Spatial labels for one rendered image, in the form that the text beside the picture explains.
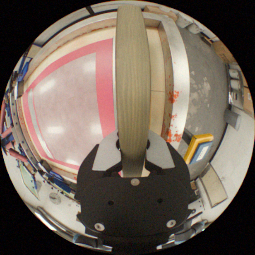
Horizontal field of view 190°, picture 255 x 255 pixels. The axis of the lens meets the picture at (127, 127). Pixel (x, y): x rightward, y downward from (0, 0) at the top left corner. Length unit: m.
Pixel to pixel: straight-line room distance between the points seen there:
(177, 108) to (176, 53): 0.11
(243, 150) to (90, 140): 3.36
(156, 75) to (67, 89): 0.20
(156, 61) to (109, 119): 0.16
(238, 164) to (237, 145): 0.61
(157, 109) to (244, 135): 3.15
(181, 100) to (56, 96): 0.29
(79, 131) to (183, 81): 0.26
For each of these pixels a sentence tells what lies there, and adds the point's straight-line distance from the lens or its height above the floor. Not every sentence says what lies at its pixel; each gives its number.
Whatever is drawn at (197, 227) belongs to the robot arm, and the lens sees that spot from 0.80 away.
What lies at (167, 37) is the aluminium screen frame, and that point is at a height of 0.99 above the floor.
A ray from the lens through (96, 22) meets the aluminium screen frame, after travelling 0.23.
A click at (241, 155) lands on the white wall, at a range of 3.31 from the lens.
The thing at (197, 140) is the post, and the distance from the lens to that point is 0.31.
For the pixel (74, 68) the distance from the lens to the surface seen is 0.22.
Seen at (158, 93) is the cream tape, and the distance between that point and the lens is 0.18.
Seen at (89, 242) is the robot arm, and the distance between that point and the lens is 0.69.
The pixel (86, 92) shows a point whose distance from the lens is 0.19.
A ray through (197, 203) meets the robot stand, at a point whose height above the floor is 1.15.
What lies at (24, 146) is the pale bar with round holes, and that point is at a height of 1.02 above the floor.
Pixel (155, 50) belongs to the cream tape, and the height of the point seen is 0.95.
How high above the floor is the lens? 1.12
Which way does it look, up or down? 64 degrees down
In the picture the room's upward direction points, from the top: 178 degrees counter-clockwise
